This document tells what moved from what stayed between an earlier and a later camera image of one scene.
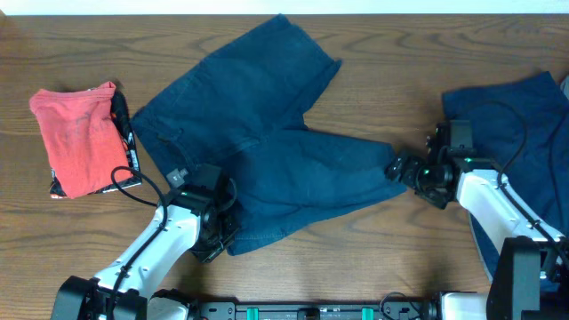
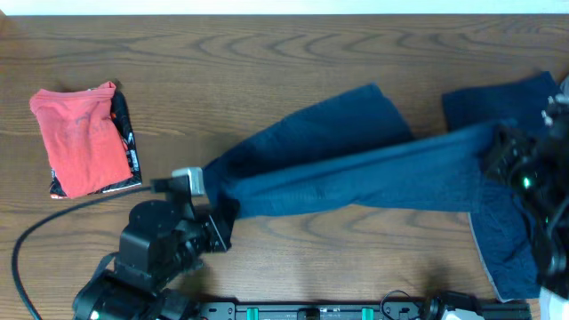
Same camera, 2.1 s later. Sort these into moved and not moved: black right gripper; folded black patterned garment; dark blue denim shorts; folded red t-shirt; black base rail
Moved: black right gripper; dark blue denim shorts
Not moved: black base rail; folded black patterned garment; folded red t-shirt
